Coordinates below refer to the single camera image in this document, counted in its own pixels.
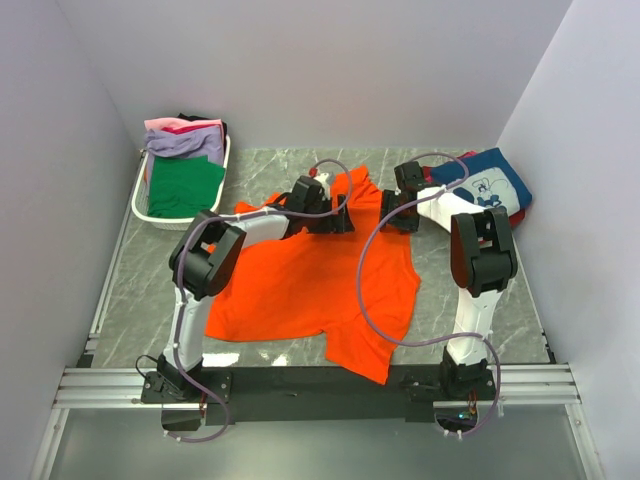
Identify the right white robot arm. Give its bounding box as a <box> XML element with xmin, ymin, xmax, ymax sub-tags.
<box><xmin>380</xmin><ymin>160</ymin><xmax>518</xmax><ymax>399</ymax></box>

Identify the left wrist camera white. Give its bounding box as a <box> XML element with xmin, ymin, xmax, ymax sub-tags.
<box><xmin>309</xmin><ymin>168</ymin><xmax>335</xmax><ymax>195</ymax></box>

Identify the magenta shirt in basket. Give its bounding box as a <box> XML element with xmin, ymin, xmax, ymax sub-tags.
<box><xmin>161</xmin><ymin>126</ymin><xmax>202</xmax><ymax>135</ymax></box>

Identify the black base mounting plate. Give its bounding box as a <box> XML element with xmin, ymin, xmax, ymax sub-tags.
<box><xmin>141</xmin><ymin>364</ymin><xmax>496</xmax><ymax>426</ymax></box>

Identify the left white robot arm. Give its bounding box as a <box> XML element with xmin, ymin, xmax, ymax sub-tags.
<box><xmin>145</xmin><ymin>171</ymin><xmax>355</xmax><ymax>403</ymax></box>

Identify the orange t shirt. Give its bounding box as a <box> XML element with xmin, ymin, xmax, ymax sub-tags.
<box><xmin>205</xmin><ymin>165</ymin><xmax>420</xmax><ymax>384</ymax></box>

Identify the red folded shirt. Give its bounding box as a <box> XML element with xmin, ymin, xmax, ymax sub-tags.
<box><xmin>417</xmin><ymin>152</ymin><xmax>526</xmax><ymax>232</ymax></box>

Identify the aluminium rail frame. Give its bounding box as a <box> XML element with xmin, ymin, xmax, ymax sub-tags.
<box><xmin>33</xmin><ymin>218</ymin><xmax>604</xmax><ymax>479</ymax></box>

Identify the green shirt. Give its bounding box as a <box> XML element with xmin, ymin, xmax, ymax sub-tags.
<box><xmin>148</xmin><ymin>156</ymin><xmax>226</xmax><ymax>219</ymax></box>

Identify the lavender shirt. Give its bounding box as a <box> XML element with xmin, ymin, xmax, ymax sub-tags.
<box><xmin>144</xmin><ymin>126</ymin><xmax>225</xmax><ymax>166</ymax></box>

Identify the light pink shirt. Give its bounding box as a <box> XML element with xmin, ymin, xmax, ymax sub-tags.
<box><xmin>144</xmin><ymin>117</ymin><xmax>223</xmax><ymax>130</ymax></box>

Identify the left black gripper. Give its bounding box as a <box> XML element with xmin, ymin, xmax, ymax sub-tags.
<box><xmin>304</xmin><ymin>195</ymin><xmax>355</xmax><ymax>235</ymax></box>

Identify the black garment in basket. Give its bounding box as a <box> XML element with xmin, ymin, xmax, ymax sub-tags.
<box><xmin>178</xmin><ymin>113</ymin><xmax>228</xmax><ymax>136</ymax></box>

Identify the blue cartoon print shirt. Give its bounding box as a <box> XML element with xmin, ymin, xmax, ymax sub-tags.
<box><xmin>452</xmin><ymin>148</ymin><xmax>533</xmax><ymax>216</ymax></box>

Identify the white perforated basket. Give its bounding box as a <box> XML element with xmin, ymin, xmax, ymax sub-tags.
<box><xmin>130</xmin><ymin>134</ymin><xmax>234</xmax><ymax>231</ymax></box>

